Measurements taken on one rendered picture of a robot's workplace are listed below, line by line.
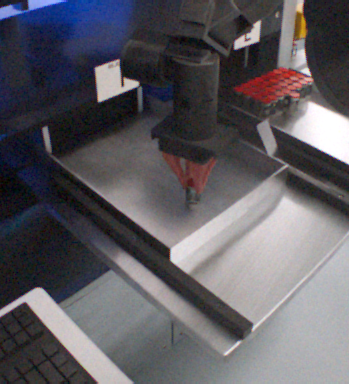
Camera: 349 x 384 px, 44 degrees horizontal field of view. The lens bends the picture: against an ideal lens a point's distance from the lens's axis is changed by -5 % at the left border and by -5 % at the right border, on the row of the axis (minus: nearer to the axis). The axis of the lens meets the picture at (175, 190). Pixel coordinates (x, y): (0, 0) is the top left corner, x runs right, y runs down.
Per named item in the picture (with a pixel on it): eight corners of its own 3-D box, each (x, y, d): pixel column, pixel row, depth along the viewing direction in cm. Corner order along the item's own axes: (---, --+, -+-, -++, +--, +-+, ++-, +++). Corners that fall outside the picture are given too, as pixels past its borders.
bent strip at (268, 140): (252, 154, 78) (255, 125, 75) (262, 147, 80) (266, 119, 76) (319, 189, 71) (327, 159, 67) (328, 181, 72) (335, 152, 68)
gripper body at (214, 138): (174, 122, 64) (174, 75, 60) (238, 141, 60) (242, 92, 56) (149, 142, 60) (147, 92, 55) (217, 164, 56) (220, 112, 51)
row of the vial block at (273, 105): (255, 120, 87) (258, 100, 84) (303, 94, 97) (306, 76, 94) (264, 124, 86) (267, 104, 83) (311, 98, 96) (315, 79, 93)
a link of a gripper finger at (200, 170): (182, 170, 69) (182, 116, 63) (224, 184, 66) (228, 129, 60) (158, 193, 64) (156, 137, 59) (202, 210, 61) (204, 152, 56)
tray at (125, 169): (38, 160, 77) (34, 143, 75) (148, 109, 91) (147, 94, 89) (170, 267, 58) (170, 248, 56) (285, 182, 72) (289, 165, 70)
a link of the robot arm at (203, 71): (204, 60, 49) (227, 46, 53) (154, 48, 52) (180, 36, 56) (203, 114, 53) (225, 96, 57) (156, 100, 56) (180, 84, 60)
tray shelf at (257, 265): (16, 180, 75) (14, 172, 74) (261, 67, 113) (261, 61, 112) (223, 365, 49) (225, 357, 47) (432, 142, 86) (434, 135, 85)
